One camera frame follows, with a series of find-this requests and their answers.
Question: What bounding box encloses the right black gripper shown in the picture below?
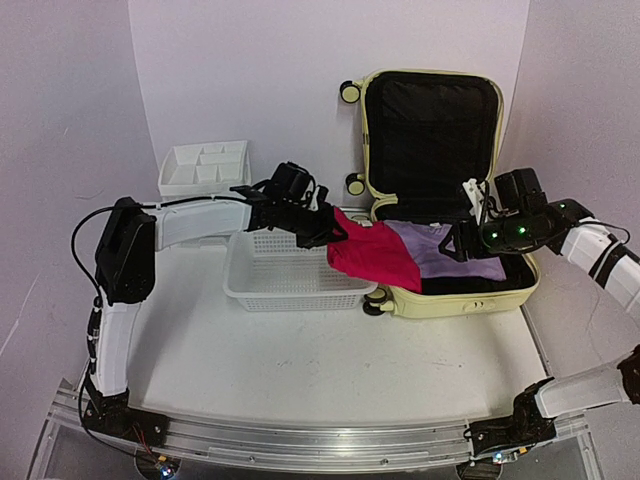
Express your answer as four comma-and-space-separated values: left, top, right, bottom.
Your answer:
438, 212, 541, 264

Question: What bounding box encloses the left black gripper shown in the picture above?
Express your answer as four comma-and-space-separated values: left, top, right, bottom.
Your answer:
279, 201, 348, 250

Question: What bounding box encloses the purple cloth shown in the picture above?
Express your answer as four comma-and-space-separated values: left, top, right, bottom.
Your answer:
387, 221, 506, 281

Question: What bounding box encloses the red cloth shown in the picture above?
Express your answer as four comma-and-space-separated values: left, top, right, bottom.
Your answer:
327, 207, 422, 293

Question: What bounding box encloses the white perforated plastic basket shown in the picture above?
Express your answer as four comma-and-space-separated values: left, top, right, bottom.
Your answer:
223, 231, 378, 312

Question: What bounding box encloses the pale yellow hard suitcase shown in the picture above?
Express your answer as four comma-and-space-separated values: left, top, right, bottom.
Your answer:
339, 70, 540, 319

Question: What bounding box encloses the white plastic drawer organizer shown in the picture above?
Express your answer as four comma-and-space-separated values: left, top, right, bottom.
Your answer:
158, 140, 252, 199

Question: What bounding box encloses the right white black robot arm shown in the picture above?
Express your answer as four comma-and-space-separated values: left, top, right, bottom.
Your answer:
439, 168, 639, 465

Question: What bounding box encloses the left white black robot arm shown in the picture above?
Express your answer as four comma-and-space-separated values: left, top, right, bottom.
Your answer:
79, 162, 348, 446

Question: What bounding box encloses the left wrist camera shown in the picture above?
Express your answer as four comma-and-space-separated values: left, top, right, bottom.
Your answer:
303, 185, 329, 211

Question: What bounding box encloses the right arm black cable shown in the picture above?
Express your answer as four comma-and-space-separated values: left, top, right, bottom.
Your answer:
479, 179, 632, 251

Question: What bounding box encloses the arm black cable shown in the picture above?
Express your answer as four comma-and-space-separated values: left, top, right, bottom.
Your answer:
71, 197, 251, 454
479, 179, 632, 251

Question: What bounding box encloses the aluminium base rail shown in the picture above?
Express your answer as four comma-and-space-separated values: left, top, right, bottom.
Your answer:
28, 381, 592, 479

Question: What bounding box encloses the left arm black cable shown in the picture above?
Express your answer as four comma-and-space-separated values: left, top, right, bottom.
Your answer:
71, 197, 251, 454

